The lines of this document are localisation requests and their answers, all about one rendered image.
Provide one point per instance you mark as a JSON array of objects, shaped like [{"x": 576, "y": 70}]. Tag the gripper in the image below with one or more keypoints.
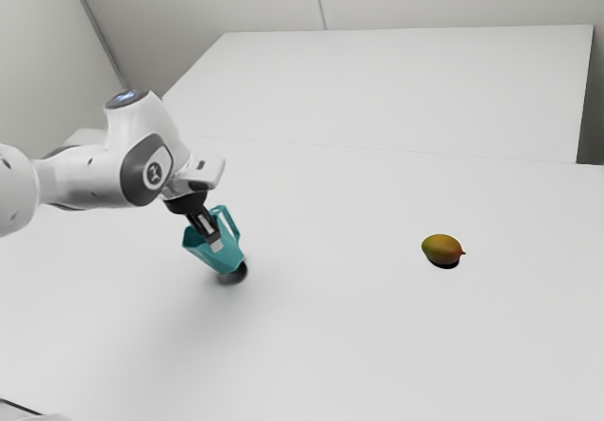
[{"x": 185, "y": 203}]

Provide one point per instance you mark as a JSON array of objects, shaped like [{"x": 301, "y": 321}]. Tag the teal faceted mug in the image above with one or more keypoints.
[{"x": 222, "y": 251}]

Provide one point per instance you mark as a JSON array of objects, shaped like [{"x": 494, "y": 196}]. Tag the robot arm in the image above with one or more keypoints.
[{"x": 89, "y": 175}]

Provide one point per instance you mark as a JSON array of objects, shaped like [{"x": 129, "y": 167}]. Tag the green orange mango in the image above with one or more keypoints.
[{"x": 441, "y": 248}]

